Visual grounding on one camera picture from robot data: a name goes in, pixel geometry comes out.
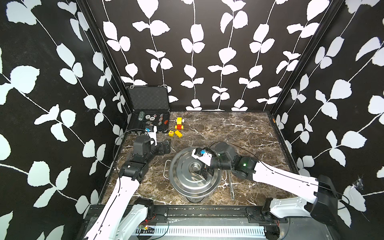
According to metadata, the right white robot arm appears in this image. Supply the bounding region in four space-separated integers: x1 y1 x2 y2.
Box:
192 142 341 226

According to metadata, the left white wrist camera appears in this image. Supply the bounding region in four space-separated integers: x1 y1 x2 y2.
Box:
145 125 157 146

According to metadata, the open black carrying case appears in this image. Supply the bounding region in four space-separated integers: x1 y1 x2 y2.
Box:
127 86 170 134

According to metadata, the yellow red toy block figure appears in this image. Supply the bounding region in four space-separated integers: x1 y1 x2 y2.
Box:
175 117 184 131

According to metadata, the metal ladle spoon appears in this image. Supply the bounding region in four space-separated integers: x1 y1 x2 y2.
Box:
228 171 235 201

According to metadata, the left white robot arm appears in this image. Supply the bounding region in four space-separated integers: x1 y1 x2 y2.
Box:
82 135 171 240

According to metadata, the black front rail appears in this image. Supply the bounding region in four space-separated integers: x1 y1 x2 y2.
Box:
86 204 289 224

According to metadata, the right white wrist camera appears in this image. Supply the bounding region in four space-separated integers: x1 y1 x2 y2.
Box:
192 148 213 166

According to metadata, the yellow flat toy brick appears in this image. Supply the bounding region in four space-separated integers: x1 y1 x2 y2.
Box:
175 131 183 138

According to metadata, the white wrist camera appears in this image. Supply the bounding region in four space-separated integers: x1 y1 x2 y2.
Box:
192 148 213 166
145 125 157 146

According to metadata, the stainless steel pot lid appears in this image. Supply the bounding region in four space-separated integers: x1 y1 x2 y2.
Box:
168 146 223 194

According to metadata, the white slotted cable duct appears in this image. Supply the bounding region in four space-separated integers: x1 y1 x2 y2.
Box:
133 226 266 238

